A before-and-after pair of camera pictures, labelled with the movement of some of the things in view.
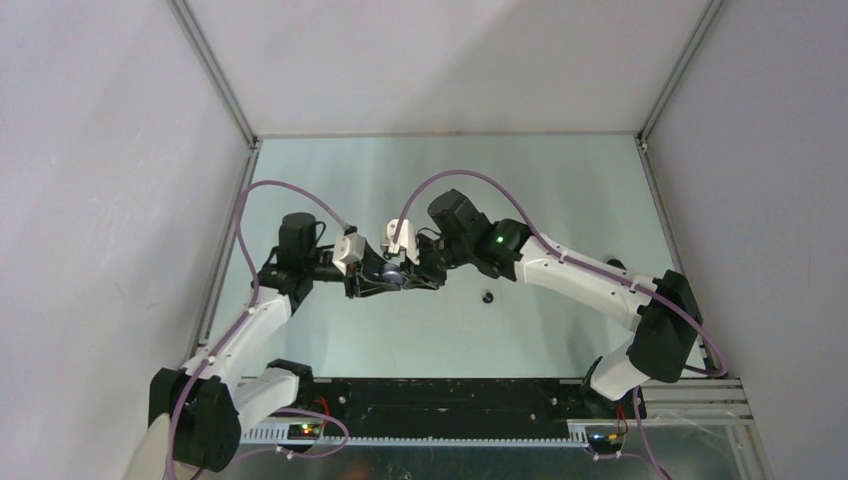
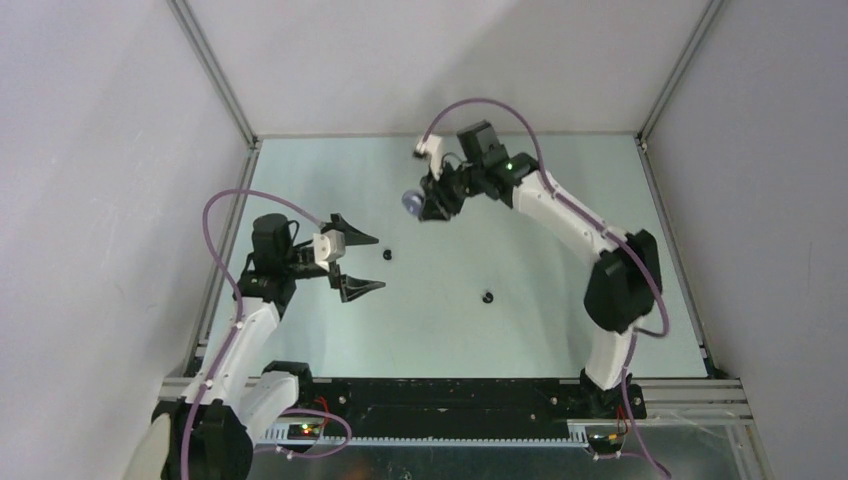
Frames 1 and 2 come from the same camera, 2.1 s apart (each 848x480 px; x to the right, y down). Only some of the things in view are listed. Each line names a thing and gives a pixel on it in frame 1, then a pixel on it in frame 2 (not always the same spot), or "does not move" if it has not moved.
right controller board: x=600 y=438 does not move
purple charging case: x=392 y=272 -> x=413 y=201
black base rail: x=439 y=408 does not move
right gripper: x=422 y=277 -> x=436 y=191
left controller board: x=303 y=431 does not move
